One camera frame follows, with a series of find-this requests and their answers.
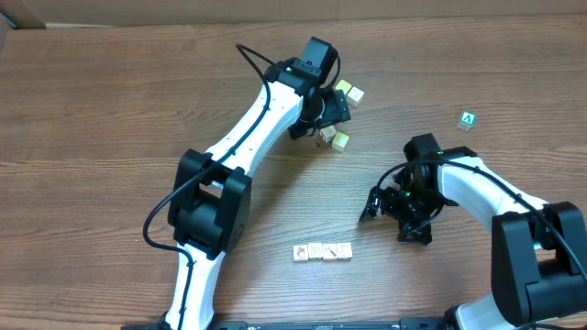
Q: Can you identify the hammer picture block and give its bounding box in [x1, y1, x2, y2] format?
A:
[322, 243, 338, 260]

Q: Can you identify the white number two block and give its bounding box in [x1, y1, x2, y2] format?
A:
[319, 126, 337, 143]

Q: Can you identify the white W letter block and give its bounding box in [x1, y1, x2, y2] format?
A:
[307, 243, 324, 260]

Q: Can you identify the yellow top block far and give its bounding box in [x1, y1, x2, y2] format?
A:
[335, 80, 352, 94]

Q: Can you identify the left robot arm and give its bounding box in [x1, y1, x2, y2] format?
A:
[160, 37, 350, 329]

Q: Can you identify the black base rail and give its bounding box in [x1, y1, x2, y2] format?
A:
[121, 316, 460, 330]

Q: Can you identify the white block green side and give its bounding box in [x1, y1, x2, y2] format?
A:
[337, 242, 353, 260]

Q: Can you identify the green letter block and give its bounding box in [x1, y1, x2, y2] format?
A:
[457, 111, 477, 131]

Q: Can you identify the white block far right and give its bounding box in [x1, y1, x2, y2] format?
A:
[346, 86, 365, 107]

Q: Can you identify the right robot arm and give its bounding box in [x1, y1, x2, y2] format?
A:
[360, 134, 586, 329]

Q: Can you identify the yellow letter C block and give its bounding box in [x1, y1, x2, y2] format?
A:
[331, 132, 349, 152]

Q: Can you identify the acorn picture block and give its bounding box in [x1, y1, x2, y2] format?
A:
[293, 245, 309, 262]

